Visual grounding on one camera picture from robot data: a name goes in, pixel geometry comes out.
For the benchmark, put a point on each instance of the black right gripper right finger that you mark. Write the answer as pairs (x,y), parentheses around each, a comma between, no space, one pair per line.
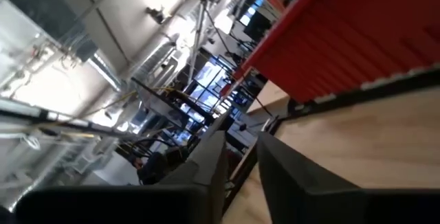
(309,196)

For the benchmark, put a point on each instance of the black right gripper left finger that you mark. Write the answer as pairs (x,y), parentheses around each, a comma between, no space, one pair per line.
(203,200)

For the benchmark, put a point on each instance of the red plastic laundry bin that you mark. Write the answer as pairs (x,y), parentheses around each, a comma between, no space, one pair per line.
(343,28)

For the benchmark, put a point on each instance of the person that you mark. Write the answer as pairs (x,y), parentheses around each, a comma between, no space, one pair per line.
(154,169)

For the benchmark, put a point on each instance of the light wood desk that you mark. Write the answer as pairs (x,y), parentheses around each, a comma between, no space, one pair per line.
(271,97)

